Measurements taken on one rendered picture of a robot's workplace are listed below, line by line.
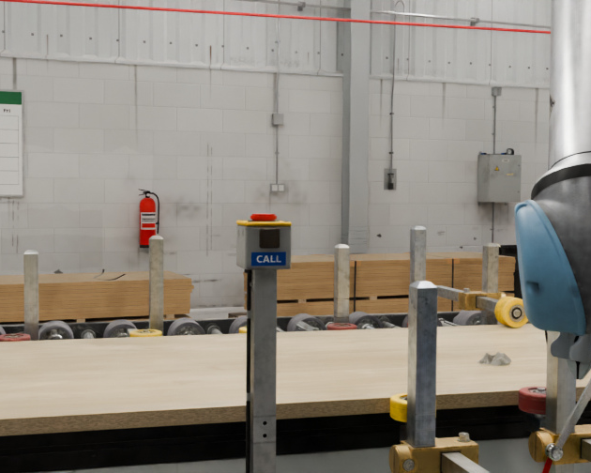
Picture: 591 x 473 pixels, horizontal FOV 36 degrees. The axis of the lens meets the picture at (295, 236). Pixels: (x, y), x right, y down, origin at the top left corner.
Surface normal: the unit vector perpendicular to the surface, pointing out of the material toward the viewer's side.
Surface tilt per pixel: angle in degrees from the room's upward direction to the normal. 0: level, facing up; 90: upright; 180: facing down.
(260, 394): 90
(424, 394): 90
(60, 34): 90
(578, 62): 62
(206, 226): 90
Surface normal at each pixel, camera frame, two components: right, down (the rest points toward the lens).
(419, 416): 0.26, 0.05
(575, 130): -0.65, -0.42
